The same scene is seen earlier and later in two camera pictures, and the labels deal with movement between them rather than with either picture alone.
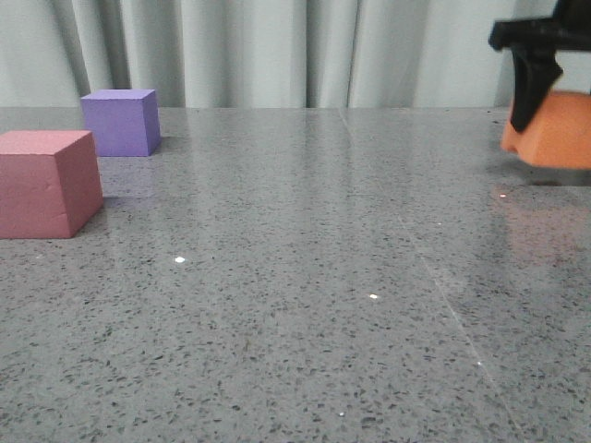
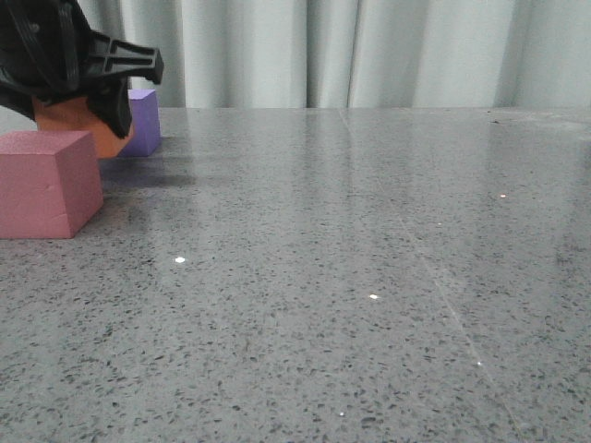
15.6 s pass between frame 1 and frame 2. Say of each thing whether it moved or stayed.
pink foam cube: stayed
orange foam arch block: moved
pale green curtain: stayed
